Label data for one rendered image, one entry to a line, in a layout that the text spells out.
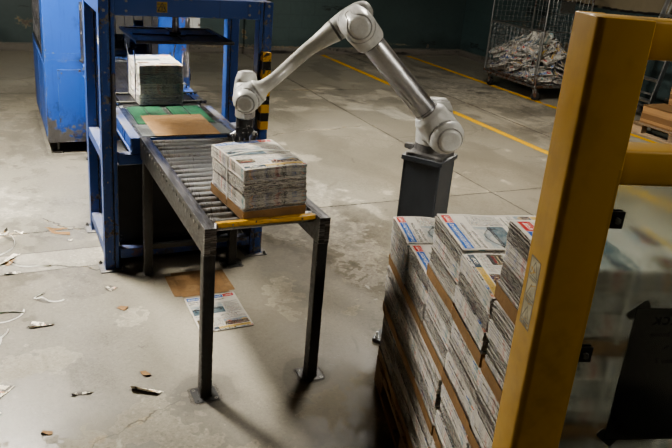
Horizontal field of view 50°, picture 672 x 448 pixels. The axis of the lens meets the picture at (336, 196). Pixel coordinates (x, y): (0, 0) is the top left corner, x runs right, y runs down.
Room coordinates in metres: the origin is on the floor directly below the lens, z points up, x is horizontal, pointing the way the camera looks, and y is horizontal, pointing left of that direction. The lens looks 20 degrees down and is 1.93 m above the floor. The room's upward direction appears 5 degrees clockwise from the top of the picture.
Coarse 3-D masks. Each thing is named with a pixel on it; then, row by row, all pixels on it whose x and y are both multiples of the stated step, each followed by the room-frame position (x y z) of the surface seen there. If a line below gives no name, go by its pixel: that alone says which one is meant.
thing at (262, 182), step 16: (240, 160) 2.80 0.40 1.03; (256, 160) 2.82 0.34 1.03; (272, 160) 2.83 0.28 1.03; (288, 160) 2.85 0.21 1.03; (240, 176) 2.73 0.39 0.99; (256, 176) 2.72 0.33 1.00; (272, 176) 2.76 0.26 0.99; (288, 176) 2.80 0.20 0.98; (304, 176) 2.83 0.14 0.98; (240, 192) 2.72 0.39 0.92; (256, 192) 2.72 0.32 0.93; (272, 192) 2.75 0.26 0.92; (288, 192) 2.79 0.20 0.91; (304, 192) 2.83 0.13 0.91; (240, 208) 2.72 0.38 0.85; (256, 208) 2.72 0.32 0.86; (272, 208) 2.76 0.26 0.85
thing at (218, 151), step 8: (216, 144) 3.01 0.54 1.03; (224, 144) 3.01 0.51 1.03; (232, 144) 3.02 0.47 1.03; (240, 144) 3.03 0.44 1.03; (248, 144) 3.04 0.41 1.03; (256, 144) 3.04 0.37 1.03; (264, 144) 3.05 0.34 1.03; (272, 144) 3.07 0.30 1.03; (216, 152) 2.95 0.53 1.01; (224, 152) 2.90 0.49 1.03; (232, 152) 2.91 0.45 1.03; (216, 160) 2.97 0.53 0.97; (224, 160) 2.88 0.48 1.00; (216, 168) 2.96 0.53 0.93; (224, 168) 2.89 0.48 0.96; (216, 176) 2.97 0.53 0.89; (224, 176) 2.88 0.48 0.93; (216, 184) 2.96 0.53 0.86; (224, 184) 2.89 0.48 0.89; (224, 192) 2.88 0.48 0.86
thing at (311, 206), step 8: (312, 208) 2.93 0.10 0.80; (320, 216) 2.84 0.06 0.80; (328, 216) 2.85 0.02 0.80; (304, 224) 2.96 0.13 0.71; (312, 224) 2.88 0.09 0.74; (320, 224) 2.82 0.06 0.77; (328, 224) 2.84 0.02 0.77; (312, 232) 2.88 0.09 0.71; (320, 232) 2.82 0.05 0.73; (328, 232) 2.84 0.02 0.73; (320, 240) 2.82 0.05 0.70; (328, 240) 2.84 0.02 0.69
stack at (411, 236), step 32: (416, 224) 2.77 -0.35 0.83; (416, 256) 2.45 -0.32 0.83; (416, 288) 2.40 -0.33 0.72; (384, 320) 2.82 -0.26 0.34; (448, 320) 2.03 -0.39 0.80; (384, 352) 2.75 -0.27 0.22; (416, 352) 2.28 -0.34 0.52; (448, 352) 1.98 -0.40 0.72; (384, 384) 2.67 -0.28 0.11; (416, 416) 2.18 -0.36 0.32; (448, 416) 1.90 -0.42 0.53
